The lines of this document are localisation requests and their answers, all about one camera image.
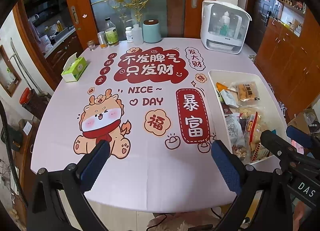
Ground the dark entry door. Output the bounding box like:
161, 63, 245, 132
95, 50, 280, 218
246, 0, 277, 46

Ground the clear golden puffs packet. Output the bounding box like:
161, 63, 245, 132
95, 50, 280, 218
236, 82, 261, 102

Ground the wood framed wall picture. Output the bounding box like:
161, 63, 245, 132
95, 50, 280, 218
0, 44, 22, 97

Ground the large clear cake packet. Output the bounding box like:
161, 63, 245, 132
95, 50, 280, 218
239, 106, 275, 164

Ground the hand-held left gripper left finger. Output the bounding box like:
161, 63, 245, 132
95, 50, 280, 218
26, 140, 110, 231

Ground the teal canister brown lid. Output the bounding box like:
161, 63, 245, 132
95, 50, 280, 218
142, 19, 162, 43

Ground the cardboard box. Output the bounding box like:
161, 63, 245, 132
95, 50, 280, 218
287, 109, 320, 134

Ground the grey metal pole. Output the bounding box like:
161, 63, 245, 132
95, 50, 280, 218
10, 38, 42, 96

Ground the white orange long packet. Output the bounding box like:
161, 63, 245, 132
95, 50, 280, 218
215, 82, 239, 108

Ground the white plastic bin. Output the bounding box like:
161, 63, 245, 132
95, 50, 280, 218
208, 70, 288, 165

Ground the clear squeeze bottle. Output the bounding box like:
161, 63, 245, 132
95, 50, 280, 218
124, 18, 143, 45

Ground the wooden wall cabinet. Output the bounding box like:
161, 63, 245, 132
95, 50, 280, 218
256, 0, 320, 121

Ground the kitchen counter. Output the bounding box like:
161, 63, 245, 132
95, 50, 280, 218
25, 0, 84, 66

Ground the dark red snack packet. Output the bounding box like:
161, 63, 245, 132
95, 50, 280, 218
222, 104, 241, 119

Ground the dark carved wooden stand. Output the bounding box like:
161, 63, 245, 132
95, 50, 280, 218
21, 89, 50, 120

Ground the green tissue box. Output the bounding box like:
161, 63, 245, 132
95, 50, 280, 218
61, 54, 88, 82

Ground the glass bottle green label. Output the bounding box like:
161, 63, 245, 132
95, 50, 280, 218
104, 18, 119, 47

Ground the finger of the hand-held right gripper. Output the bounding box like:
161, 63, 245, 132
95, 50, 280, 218
287, 125, 320, 150
261, 130, 303, 162

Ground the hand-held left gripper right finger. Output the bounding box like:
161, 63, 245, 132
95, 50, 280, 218
212, 140, 293, 231

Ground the white bottle sterilizer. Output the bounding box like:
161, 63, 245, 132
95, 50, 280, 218
200, 0, 252, 55

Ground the silver metal tin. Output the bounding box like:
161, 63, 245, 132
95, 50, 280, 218
97, 31, 108, 49

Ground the printed pink table mat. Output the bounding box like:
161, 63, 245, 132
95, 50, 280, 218
30, 38, 288, 214

